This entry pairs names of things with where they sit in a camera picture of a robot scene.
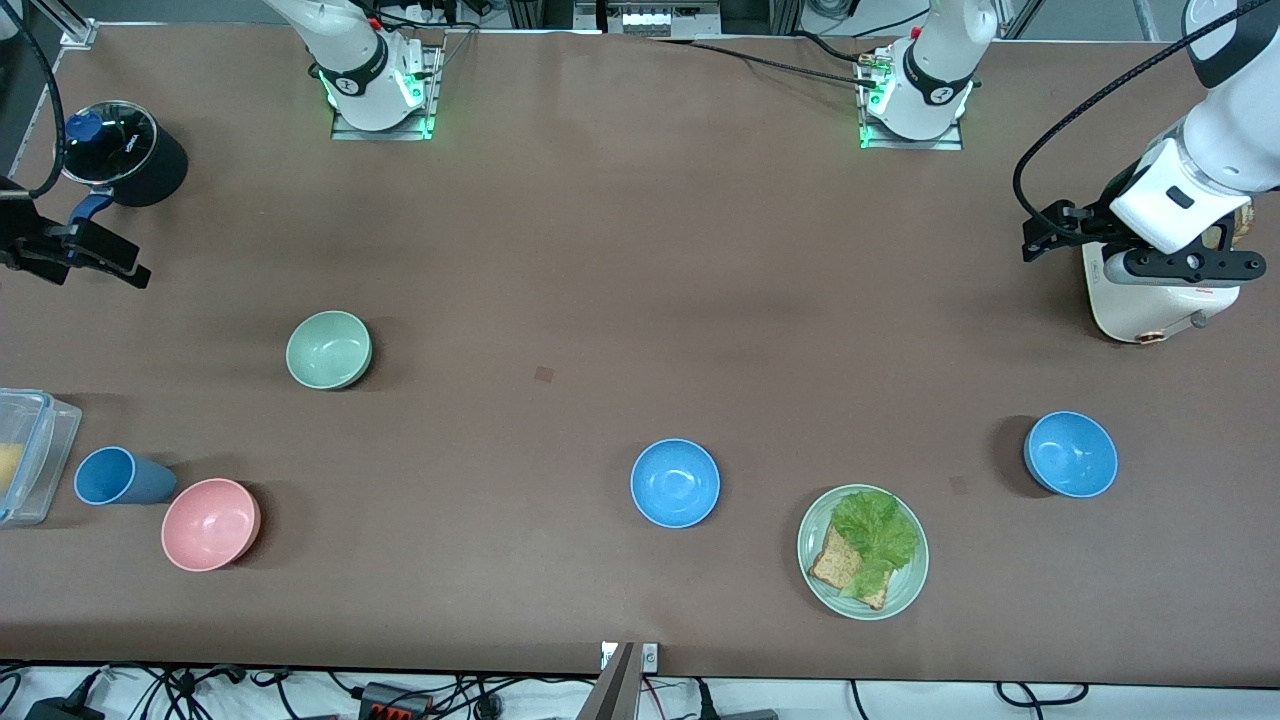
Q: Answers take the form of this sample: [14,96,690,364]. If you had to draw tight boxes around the blue bowl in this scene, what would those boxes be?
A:
[1023,411,1119,499]
[630,438,721,529]

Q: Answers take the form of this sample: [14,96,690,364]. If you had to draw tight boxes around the green bowl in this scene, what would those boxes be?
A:
[286,310,374,391]

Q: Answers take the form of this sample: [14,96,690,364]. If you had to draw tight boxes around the pink bowl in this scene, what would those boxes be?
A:
[161,478,262,573]

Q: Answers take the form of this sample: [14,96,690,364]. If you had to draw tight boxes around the glass lid blue knob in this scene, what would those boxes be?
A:
[60,100,159,187]

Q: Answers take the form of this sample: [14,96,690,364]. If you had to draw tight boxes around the cream toaster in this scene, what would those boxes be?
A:
[1082,200,1257,346]

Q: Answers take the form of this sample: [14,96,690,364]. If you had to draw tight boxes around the clear plastic container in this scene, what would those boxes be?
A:
[0,388,83,528]

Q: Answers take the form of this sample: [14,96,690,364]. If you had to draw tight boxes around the blue cup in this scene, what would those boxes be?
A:
[74,446,179,507]

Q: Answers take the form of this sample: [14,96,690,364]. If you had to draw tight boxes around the green lettuce leaf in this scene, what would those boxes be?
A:
[832,489,920,601]

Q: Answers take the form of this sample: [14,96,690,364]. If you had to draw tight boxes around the light green plate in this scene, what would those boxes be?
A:
[797,484,930,621]

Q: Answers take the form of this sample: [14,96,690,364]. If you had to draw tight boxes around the brown toast slice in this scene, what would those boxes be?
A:
[808,524,891,611]

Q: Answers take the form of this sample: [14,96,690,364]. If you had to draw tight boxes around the black power adapter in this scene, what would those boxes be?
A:
[25,696,106,720]

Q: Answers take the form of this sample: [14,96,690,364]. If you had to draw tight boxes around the grey control box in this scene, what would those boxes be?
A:
[575,0,723,39]

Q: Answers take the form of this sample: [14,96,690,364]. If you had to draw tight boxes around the black red power strip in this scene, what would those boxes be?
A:
[360,682,433,720]

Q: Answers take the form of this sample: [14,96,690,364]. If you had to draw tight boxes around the black pot blue handle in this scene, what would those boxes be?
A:
[52,100,189,229]

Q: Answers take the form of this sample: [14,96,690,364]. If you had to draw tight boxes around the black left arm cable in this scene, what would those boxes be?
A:
[1012,0,1280,219]

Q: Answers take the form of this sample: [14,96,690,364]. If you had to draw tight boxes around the aluminium frame rail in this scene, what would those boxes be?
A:
[35,0,99,49]

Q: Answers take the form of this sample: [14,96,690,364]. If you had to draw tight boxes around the black table cable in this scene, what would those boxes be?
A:
[648,36,883,89]

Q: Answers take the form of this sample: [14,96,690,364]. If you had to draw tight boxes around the black floor cable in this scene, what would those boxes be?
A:
[995,682,1091,707]

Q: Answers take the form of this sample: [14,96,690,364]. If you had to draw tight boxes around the grey metal bracket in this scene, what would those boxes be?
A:
[575,641,661,720]

